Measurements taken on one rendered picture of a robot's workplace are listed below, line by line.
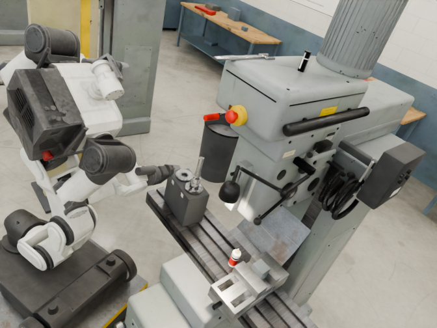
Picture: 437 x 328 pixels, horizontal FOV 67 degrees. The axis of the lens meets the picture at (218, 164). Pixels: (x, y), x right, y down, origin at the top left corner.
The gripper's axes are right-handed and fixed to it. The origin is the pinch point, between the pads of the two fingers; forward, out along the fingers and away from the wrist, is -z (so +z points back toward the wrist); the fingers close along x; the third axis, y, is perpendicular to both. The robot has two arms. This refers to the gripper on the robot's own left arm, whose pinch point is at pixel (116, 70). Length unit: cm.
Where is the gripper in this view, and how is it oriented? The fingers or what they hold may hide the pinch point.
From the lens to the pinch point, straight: 174.4
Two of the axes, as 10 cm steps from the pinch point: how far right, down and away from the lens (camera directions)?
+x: 8.3, -3.6, -4.2
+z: -3.6, 2.2, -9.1
